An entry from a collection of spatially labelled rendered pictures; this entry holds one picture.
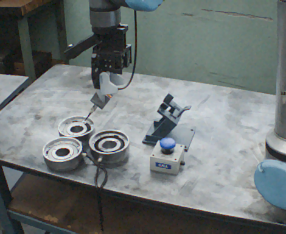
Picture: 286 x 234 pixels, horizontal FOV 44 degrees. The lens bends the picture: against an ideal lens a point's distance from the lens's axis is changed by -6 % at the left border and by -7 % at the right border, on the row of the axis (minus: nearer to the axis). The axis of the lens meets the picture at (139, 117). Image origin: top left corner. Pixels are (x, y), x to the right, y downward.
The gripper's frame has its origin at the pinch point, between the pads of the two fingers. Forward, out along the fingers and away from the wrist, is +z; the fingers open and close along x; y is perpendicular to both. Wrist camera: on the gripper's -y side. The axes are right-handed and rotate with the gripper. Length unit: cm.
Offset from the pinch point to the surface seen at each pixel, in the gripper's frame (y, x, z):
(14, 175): -67, 28, 72
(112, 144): 4.1, -5.4, 11.5
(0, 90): -66, 32, 25
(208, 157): 29.5, -1.5, 13.2
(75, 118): -9.8, 0.7, 9.7
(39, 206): -21.1, -12.5, 38.1
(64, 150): -6.9, -12.4, 11.0
